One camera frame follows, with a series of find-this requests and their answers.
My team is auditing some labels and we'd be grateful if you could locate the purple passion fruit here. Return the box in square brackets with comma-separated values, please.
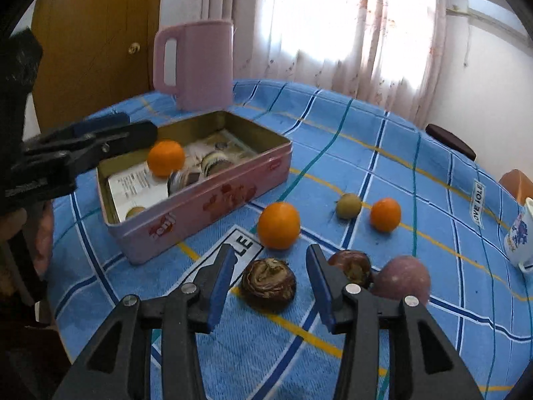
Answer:
[370, 256, 431, 306]

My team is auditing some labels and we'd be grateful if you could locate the pink tin box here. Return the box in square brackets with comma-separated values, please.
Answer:
[96, 110, 292, 265]

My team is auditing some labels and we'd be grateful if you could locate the pink plastic pitcher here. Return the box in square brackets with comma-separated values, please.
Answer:
[153, 19, 235, 112]

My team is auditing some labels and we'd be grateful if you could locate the blue plaid tablecloth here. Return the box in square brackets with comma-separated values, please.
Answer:
[48, 79, 533, 400]

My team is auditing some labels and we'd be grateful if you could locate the white floral mug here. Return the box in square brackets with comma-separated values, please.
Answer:
[503, 197, 533, 274]

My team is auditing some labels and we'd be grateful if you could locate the large orange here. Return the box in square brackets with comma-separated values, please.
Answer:
[257, 202, 301, 251]

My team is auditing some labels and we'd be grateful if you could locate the dark brown chair back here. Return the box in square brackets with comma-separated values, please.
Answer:
[425, 124, 476, 161]

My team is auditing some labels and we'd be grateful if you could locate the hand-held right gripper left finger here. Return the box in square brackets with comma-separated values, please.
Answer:
[52, 244, 238, 400]

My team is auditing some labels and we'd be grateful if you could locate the small green fruit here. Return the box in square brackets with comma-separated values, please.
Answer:
[335, 193, 362, 220]

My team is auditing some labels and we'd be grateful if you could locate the dark brown pastry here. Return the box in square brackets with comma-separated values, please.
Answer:
[327, 250, 374, 289]

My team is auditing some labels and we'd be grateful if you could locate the white floral curtain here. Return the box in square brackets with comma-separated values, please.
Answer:
[206, 0, 448, 114]

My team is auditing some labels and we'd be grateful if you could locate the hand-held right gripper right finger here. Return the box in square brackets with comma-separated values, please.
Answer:
[306, 244, 484, 400]

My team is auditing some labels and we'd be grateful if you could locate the orange-brown chair back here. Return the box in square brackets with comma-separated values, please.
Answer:
[498, 169, 533, 206]

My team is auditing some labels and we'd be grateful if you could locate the wooden door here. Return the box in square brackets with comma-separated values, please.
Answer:
[31, 0, 166, 136]

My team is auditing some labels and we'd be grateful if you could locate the person's left hand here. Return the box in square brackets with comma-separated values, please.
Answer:
[34, 204, 56, 276]

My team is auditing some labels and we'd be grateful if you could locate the brown swirl pastry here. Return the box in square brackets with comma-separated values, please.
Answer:
[241, 258, 297, 313]

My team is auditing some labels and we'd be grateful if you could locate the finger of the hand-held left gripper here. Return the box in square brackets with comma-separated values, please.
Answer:
[23, 112, 131, 156]
[70, 121, 159, 172]

